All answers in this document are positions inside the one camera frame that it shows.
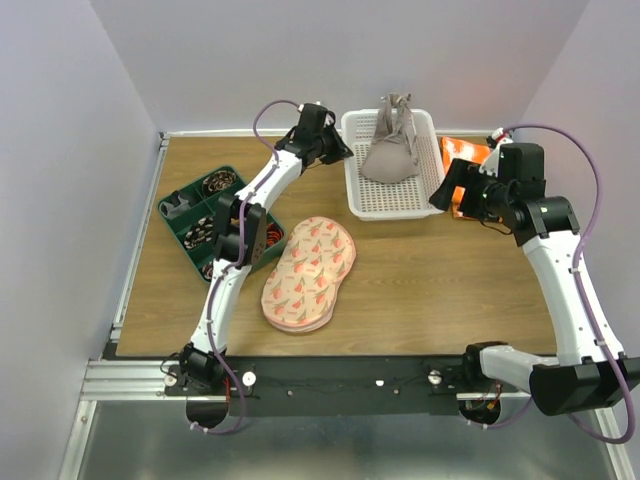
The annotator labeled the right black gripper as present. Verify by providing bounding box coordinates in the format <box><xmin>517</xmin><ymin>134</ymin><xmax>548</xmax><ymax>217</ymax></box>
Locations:
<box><xmin>429</xmin><ymin>157</ymin><xmax>513</xmax><ymax>223</ymax></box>

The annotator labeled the orange white cloth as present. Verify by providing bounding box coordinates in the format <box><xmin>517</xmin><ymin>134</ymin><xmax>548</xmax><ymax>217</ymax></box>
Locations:
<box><xmin>440</xmin><ymin>137</ymin><xmax>491</xmax><ymax>219</ymax></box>

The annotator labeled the taupe bra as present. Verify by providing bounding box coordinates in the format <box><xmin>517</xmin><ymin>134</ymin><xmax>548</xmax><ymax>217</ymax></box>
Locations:
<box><xmin>360</xmin><ymin>93</ymin><xmax>419</xmax><ymax>184</ymax></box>

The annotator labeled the white plastic basket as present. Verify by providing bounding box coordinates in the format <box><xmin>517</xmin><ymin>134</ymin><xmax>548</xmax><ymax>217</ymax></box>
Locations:
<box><xmin>341</xmin><ymin>109</ymin><xmax>444</xmax><ymax>221</ymax></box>

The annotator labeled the pink floral laundry bag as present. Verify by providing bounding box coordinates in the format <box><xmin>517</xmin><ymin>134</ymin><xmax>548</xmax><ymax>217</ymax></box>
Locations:
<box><xmin>261</xmin><ymin>216</ymin><xmax>357</xmax><ymax>334</ymax></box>

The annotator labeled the green compartment tray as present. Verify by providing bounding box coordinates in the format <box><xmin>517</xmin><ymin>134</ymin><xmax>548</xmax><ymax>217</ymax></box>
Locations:
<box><xmin>157</xmin><ymin>165</ymin><xmax>287</xmax><ymax>284</ymax></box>

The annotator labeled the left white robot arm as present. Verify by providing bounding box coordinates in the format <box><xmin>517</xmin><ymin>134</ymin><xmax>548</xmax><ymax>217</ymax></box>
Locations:
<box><xmin>178</xmin><ymin>100</ymin><xmax>353</xmax><ymax>395</ymax></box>

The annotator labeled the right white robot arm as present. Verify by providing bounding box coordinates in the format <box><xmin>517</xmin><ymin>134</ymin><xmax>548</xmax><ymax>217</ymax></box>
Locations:
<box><xmin>430</xmin><ymin>142</ymin><xmax>639</xmax><ymax>416</ymax></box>

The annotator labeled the black floral scrunchie top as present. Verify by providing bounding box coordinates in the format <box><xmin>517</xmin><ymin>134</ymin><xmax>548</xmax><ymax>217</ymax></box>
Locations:
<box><xmin>202</xmin><ymin>169</ymin><xmax>238</xmax><ymax>196</ymax></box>

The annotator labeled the black floral scrunchie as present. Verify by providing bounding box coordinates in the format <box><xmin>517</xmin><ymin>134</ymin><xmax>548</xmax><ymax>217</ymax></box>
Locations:
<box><xmin>201</xmin><ymin>263</ymin><xmax>213</xmax><ymax>282</ymax></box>
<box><xmin>202</xmin><ymin>169</ymin><xmax>238</xmax><ymax>196</ymax></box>

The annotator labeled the black white dotted scrunchie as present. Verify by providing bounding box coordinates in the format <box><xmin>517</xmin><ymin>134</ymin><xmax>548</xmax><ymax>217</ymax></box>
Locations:
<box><xmin>183</xmin><ymin>216</ymin><xmax>214</xmax><ymax>250</ymax></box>

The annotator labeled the grey item in tray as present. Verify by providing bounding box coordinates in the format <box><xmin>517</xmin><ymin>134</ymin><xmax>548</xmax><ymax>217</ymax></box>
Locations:
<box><xmin>159</xmin><ymin>190</ymin><xmax>192</xmax><ymax>220</ymax></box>

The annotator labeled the black floral scrunchie bottom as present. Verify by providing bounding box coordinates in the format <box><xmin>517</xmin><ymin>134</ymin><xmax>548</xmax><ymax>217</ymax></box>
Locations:
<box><xmin>201</xmin><ymin>263</ymin><xmax>213</xmax><ymax>282</ymax></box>

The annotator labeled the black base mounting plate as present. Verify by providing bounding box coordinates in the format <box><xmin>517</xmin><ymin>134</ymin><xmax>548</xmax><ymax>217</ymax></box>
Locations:
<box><xmin>164</xmin><ymin>355</ymin><xmax>517</xmax><ymax>424</ymax></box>

